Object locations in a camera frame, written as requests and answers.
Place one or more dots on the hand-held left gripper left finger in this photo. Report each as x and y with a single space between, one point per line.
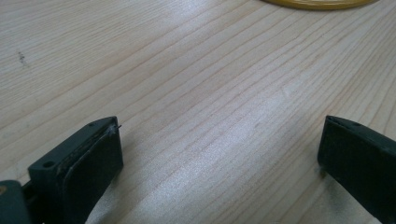
84 168

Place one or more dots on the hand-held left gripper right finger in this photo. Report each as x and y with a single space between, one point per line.
361 161

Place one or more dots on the yellow plate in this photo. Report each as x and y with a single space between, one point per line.
320 3

